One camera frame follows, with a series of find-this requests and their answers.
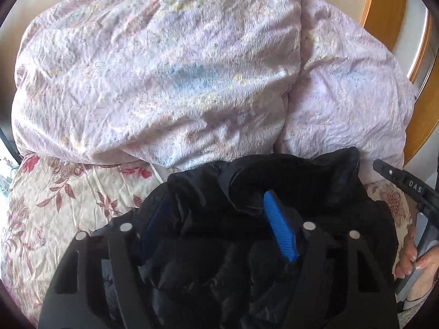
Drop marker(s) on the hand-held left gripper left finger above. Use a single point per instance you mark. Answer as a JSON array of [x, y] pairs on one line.
[[152, 224]]

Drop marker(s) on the pale pink crinkled quilt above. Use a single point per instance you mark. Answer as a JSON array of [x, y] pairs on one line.
[[154, 75]]

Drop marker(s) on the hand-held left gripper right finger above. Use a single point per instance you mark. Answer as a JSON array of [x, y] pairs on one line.
[[279, 226]]

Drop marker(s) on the black puffer jacket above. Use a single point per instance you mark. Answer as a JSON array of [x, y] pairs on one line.
[[212, 195]]

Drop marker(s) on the floral bed sheet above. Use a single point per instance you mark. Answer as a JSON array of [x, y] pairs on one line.
[[51, 205]]

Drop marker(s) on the person's right hand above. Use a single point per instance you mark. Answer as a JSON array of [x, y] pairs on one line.
[[406, 260]]

